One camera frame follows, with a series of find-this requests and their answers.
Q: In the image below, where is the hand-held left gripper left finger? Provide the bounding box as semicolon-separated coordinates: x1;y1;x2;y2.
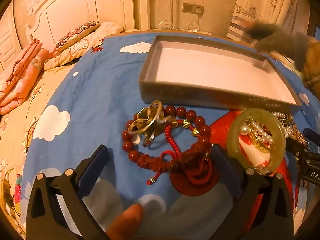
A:
26;144;110;240

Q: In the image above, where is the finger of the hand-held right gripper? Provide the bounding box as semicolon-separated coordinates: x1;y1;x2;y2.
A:
303;127;320;143
285;137;313;158

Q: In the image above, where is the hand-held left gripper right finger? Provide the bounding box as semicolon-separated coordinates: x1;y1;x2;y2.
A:
207;144;294;240

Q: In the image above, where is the green jade bangle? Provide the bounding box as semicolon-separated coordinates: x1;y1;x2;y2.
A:
226;108;287;169

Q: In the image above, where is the red bead bracelet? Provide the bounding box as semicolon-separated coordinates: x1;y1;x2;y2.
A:
122;104;212;167

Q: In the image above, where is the red braided cord bracelet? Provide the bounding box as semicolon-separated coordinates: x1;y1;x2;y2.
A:
149;124;213;186

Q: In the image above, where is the gold ring ornament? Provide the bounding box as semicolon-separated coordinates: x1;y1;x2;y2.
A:
127;100;175;140

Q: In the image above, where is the grey shallow box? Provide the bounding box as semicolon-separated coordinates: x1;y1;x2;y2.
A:
139;35;303;110

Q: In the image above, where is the gold pendant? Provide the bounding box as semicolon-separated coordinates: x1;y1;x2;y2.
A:
247;130;273;154

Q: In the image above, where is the orange blurred object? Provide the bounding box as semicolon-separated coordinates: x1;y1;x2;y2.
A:
301;37;320;93

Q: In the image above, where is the blue cloud-print cloth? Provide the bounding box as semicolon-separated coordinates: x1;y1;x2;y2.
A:
20;31;320;240

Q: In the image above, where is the dark blurred object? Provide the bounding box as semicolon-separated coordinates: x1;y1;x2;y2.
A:
246;22;313;70

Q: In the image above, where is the pink quilt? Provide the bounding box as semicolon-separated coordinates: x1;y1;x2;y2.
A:
0;39;50;115

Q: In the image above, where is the cream shell-print pillow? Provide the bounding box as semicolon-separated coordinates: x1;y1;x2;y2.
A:
44;31;105;72

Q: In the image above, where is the embroidered flower pillow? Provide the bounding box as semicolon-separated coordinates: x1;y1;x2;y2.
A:
54;20;100;53

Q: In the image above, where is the printed curtain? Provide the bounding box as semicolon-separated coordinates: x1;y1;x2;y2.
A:
229;0;308;46

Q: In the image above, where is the white nightstand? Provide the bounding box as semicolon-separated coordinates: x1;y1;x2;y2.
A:
122;27;213;36

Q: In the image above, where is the white wardrobe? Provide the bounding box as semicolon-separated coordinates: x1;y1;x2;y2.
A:
0;5;18;68

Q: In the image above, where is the white bed headboard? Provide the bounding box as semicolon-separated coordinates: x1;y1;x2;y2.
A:
12;0;150;50

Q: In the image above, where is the gold chain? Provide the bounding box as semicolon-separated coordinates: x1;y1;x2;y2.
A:
280;115;308;146

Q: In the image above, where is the dark red knotted bracelet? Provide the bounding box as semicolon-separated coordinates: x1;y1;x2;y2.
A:
136;141;220;197

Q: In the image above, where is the pearl necklace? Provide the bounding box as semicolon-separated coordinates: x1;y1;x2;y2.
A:
239;111;295;145

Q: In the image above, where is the white charger cable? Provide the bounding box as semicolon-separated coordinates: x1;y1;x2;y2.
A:
186;14;201;32

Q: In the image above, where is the wall socket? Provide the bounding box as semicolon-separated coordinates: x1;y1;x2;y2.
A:
182;3;204;14

